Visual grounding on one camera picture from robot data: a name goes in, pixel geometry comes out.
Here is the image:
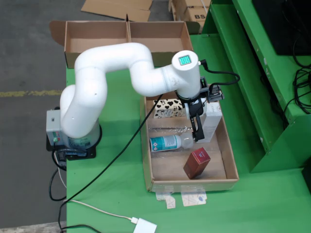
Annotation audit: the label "plain stacked cardboard carton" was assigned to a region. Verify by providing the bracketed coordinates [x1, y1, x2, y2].
[169, 0, 212, 15]

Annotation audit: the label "shallow cardboard tray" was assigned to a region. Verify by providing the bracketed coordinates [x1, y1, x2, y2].
[139, 83, 240, 194]

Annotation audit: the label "flattened open cardboard carton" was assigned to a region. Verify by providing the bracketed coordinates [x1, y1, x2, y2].
[80, 0, 154, 22]

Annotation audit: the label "BS printed cardboard carton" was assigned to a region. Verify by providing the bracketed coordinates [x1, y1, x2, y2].
[183, 6, 209, 27]

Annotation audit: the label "thin white cable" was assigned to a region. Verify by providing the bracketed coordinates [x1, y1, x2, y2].
[63, 199, 139, 223]

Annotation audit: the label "red carton box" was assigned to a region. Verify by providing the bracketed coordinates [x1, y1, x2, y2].
[183, 147, 211, 180]

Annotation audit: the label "tall white carton box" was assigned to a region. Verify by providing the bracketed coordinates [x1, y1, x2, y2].
[201, 101, 223, 144]

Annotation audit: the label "long black cable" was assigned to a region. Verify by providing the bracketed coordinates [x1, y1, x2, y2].
[58, 93, 164, 233]

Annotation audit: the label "white flattened packaging piece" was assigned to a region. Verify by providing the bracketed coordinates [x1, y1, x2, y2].
[155, 191, 177, 210]
[181, 191, 208, 207]

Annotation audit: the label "black monitor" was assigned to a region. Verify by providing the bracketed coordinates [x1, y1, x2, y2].
[251, 0, 311, 56]

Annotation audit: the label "short black looped cable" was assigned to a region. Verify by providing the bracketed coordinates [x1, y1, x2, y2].
[198, 59, 241, 86]

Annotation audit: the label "cow print carton box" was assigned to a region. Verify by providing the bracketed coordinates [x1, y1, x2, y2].
[153, 98, 185, 119]

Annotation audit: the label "grey robot base unit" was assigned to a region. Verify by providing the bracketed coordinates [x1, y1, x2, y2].
[46, 106, 103, 161]

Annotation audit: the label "teal label plastic bottle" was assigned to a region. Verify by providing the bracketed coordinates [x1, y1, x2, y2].
[149, 133, 194, 153]

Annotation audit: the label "black power cable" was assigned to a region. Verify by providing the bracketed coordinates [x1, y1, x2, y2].
[49, 150, 68, 202]

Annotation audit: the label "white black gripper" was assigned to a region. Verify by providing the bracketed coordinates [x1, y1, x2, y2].
[176, 76, 210, 143]

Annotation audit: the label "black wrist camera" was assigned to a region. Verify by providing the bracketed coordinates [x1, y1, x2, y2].
[207, 83, 225, 102]

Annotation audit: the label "green metal rack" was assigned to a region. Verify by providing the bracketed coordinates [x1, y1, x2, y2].
[201, 0, 311, 174]

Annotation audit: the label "tangled black cables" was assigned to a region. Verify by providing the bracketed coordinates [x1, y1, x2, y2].
[259, 33, 311, 129]

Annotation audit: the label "white adapter block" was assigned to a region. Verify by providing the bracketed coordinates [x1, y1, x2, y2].
[132, 217, 158, 233]

